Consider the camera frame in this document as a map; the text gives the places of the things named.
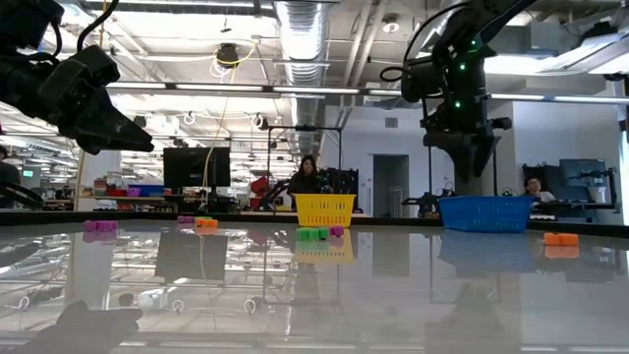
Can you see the blue plastic basket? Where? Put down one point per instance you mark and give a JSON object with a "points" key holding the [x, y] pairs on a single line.
{"points": [[484, 214]]}

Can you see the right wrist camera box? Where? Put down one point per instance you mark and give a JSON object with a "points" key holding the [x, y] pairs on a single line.
{"points": [[420, 81]]}

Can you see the black monitor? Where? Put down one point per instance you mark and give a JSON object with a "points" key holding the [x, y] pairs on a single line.
{"points": [[196, 167]]}

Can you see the blue storage bin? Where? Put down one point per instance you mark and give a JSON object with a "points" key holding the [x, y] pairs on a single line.
{"points": [[152, 189]]}

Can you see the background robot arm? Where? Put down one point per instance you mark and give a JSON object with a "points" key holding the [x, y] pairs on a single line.
{"points": [[427, 201]]}

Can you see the red chair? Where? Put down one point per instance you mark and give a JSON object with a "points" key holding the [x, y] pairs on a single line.
{"points": [[258, 186]]}

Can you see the gray door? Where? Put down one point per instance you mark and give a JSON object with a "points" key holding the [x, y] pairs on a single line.
{"points": [[390, 187]]}

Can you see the computer monitor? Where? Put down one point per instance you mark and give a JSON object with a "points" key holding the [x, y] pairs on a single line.
{"points": [[582, 172]]}

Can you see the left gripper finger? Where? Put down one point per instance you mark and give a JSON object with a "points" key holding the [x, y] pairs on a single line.
{"points": [[108, 133]]}

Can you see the person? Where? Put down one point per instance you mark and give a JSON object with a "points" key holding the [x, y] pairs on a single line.
{"points": [[9, 172], [305, 181], [533, 187]]}

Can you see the black aluminium table frame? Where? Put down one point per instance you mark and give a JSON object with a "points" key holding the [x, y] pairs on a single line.
{"points": [[245, 216]]}

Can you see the yellow plastic basket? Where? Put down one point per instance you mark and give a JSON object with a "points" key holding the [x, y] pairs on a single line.
{"points": [[324, 211]]}

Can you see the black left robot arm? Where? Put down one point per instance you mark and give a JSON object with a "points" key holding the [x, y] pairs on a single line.
{"points": [[19, 78]]}

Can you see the wall vent grille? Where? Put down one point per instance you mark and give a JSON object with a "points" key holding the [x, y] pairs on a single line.
{"points": [[391, 122]]}

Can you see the green exit sign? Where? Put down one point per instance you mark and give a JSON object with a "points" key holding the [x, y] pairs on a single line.
{"points": [[28, 173]]}

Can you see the black curved tube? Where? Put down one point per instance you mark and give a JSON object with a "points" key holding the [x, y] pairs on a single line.
{"points": [[27, 193]]}

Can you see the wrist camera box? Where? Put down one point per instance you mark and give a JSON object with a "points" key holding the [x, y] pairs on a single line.
{"points": [[420, 81], [78, 74]]}

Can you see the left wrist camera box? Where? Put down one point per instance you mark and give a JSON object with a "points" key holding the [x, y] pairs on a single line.
{"points": [[78, 74]]}

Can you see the red storage bin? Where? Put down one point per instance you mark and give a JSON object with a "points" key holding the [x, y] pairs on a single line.
{"points": [[117, 193]]}

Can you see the round ceiling fixture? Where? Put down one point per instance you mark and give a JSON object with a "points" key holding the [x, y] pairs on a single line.
{"points": [[391, 25]]}

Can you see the black hanging spotlight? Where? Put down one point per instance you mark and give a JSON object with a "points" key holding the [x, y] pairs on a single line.
{"points": [[139, 121]]}

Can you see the black ceiling dome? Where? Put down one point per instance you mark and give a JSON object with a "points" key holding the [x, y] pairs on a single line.
{"points": [[227, 55]]}

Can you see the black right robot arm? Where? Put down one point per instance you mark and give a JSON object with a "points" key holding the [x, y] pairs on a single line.
{"points": [[462, 88]]}

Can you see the white pillar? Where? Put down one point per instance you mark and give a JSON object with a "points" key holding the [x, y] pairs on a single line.
{"points": [[100, 177]]}

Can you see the silver ventilation duct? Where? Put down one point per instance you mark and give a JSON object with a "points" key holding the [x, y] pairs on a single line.
{"points": [[302, 44]]}

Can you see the purple storage bin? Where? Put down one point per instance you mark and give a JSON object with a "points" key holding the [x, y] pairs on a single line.
{"points": [[133, 192]]}

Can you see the long light bar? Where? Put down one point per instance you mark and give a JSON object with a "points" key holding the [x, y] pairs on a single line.
{"points": [[295, 90]]}

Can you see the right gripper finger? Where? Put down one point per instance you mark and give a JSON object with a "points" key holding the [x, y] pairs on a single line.
{"points": [[482, 157], [462, 159]]}

